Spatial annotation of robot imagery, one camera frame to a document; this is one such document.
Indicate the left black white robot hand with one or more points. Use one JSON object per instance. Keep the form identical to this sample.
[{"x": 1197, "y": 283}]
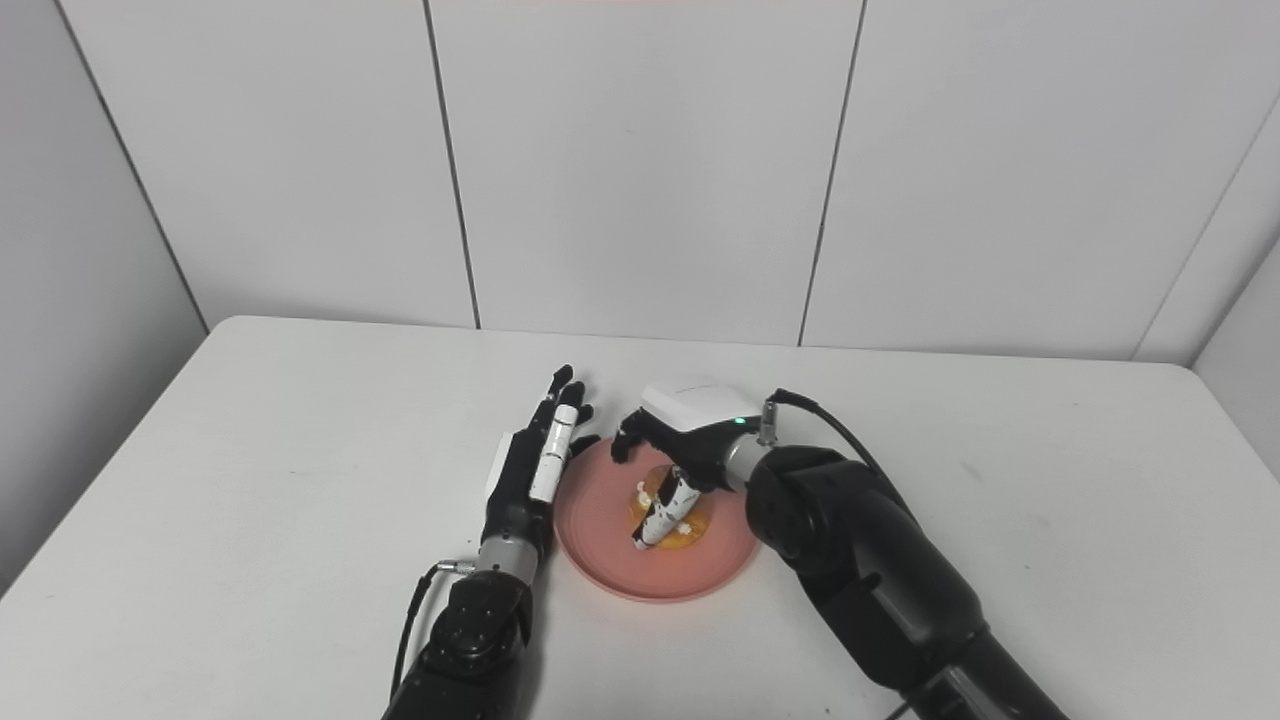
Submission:
[{"x": 530, "y": 470}]

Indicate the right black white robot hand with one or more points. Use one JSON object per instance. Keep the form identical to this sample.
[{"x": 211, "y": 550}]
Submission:
[{"x": 690, "y": 430}]

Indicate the cream puff pastry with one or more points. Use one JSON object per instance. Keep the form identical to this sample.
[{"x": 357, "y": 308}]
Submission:
[{"x": 690, "y": 525}]

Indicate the pink round plate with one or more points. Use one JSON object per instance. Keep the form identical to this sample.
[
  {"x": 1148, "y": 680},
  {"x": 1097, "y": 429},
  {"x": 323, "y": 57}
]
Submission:
[{"x": 620, "y": 540}]

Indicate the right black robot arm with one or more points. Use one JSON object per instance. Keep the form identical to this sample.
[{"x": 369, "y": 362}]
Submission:
[{"x": 870, "y": 580}]

